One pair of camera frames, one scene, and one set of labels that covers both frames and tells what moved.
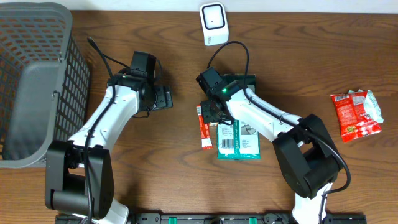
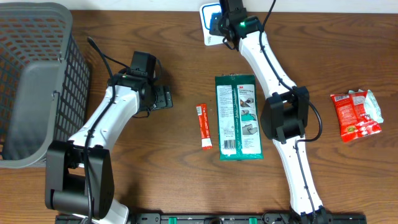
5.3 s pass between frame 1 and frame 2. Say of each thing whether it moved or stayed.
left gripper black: stayed
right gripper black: moved
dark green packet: stayed
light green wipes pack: stayed
